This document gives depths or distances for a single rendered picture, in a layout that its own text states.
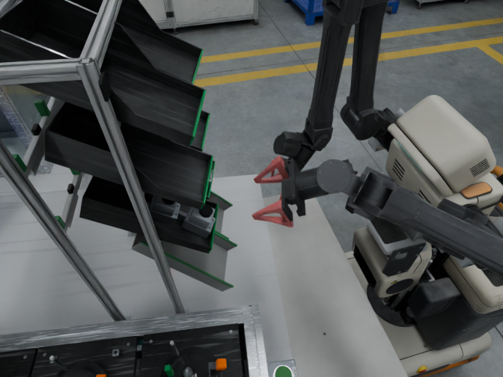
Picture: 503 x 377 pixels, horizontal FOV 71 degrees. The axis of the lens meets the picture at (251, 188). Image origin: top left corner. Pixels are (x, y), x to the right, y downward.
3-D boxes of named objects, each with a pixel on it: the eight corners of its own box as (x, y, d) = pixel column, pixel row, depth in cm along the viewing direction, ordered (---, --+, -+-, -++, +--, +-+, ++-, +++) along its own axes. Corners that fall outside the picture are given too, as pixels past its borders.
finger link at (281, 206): (245, 217, 66) (292, 206, 63) (246, 188, 71) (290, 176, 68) (259, 235, 71) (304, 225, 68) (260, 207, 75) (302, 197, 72)
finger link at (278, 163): (246, 188, 71) (290, 176, 68) (248, 163, 75) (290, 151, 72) (260, 207, 75) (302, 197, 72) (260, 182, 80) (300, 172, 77)
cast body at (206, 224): (211, 224, 84) (222, 209, 79) (206, 238, 81) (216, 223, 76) (180, 209, 83) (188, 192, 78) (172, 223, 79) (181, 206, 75)
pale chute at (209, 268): (227, 250, 103) (237, 244, 100) (222, 292, 94) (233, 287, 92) (145, 204, 89) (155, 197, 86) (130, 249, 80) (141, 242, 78)
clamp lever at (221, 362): (216, 369, 81) (226, 357, 76) (217, 378, 79) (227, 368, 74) (201, 369, 79) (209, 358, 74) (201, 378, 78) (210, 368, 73)
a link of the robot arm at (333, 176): (373, 219, 67) (395, 179, 65) (371, 227, 56) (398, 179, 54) (316, 191, 70) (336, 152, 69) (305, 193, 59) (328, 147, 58)
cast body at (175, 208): (177, 210, 82) (186, 193, 77) (173, 226, 79) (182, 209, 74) (141, 199, 80) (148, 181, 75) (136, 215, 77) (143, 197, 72)
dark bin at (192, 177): (209, 162, 76) (222, 139, 71) (200, 210, 67) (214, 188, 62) (74, 114, 68) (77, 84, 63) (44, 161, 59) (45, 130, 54)
